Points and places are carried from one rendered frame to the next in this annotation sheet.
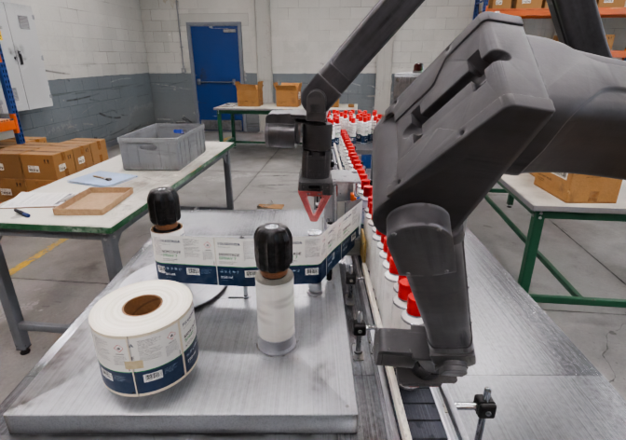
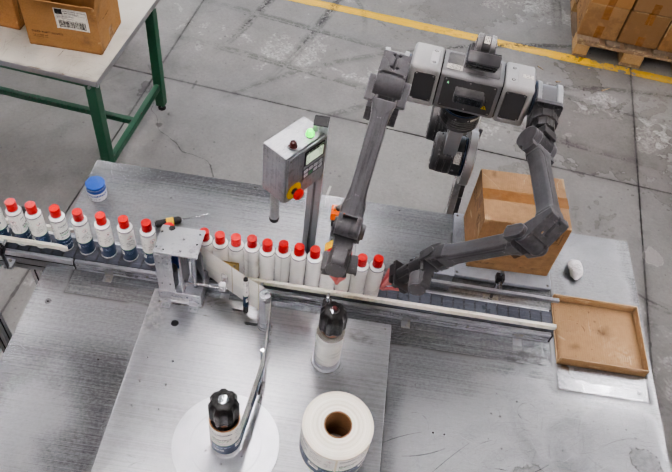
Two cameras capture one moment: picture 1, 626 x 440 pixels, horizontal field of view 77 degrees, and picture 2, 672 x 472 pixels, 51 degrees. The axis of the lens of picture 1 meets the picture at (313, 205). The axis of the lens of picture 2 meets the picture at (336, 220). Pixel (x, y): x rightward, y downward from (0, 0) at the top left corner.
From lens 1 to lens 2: 198 cm
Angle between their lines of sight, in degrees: 74
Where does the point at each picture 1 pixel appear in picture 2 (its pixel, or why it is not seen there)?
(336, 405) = (384, 334)
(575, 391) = (371, 219)
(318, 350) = not seen: hidden behind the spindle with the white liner
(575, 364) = not seen: hidden behind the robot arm
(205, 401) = (374, 405)
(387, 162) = (538, 244)
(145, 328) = (366, 416)
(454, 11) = not seen: outside the picture
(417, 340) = (428, 270)
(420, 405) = (387, 293)
